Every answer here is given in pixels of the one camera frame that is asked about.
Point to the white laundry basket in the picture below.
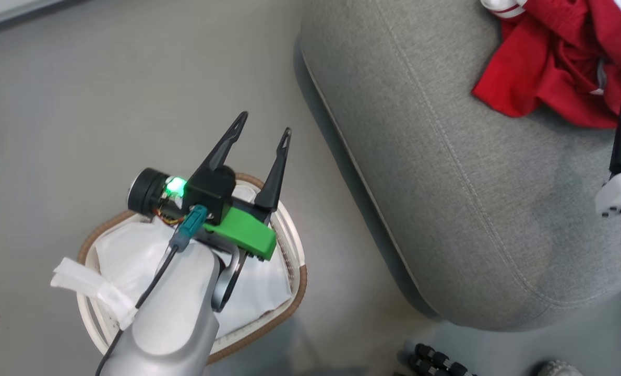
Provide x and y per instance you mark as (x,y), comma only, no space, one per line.
(128,256)

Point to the grey round foot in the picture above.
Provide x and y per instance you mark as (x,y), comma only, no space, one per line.
(558,368)

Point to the black ribbed flexible leg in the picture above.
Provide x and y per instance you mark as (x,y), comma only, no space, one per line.
(436,361)

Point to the grey fabric sofa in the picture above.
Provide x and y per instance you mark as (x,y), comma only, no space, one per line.
(446,172)

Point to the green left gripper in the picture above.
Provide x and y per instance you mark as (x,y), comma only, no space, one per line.
(242,235)

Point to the woven laundry basket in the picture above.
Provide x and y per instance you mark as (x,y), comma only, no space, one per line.
(295,282)

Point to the red and white jersey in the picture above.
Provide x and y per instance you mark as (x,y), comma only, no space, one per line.
(556,57)

